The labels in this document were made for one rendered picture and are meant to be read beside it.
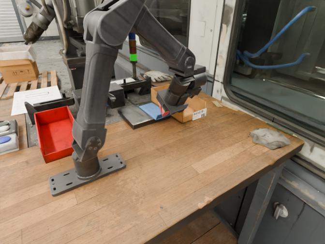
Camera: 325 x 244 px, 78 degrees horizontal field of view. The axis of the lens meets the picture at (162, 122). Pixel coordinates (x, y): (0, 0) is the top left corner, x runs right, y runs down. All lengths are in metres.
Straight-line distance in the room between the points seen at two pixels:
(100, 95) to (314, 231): 0.95
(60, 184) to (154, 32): 0.45
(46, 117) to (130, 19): 0.56
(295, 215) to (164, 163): 0.67
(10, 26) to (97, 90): 9.64
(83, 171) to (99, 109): 0.17
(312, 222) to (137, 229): 0.76
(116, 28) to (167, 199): 0.40
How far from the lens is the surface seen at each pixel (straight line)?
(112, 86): 0.96
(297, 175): 0.99
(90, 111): 0.49
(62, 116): 0.90
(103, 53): 0.46
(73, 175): 0.61
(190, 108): 0.91
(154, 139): 0.71
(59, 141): 0.78
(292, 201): 1.06
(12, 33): 10.10
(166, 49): 0.56
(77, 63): 0.84
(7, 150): 0.81
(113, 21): 0.45
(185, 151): 0.66
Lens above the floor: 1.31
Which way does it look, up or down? 31 degrees down
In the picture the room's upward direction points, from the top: straight up
